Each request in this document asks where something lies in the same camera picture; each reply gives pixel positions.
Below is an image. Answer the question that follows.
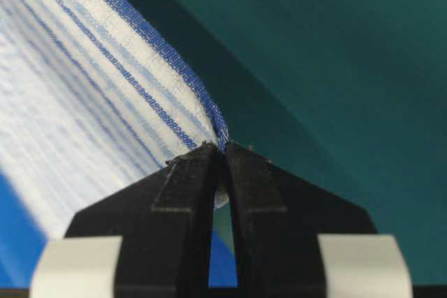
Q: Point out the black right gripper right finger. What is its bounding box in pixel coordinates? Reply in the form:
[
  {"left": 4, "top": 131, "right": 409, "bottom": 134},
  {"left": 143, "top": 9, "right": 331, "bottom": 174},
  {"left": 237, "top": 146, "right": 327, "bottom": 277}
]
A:
[{"left": 223, "top": 140, "right": 413, "bottom": 298}]

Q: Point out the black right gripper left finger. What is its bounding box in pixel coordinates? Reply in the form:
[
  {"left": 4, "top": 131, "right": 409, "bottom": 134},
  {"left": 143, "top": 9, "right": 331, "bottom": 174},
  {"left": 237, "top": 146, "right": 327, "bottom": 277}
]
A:
[{"left": 29, "top": 144, "right": 217, "bottom": 298}]

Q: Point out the white blue-striped towel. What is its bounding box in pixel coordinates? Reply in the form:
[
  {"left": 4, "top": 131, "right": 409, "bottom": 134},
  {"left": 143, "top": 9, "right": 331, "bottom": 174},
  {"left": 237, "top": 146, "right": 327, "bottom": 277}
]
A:
[{"left": 1, "top": 0, "right": 228, "bottom": 241}]

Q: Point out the green backdrop curtain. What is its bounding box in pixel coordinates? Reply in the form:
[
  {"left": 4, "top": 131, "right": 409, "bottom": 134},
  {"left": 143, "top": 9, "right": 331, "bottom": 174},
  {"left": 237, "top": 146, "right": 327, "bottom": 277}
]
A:
[{"left": 129, "top": 0, "right": 446, "bottom": 284}]

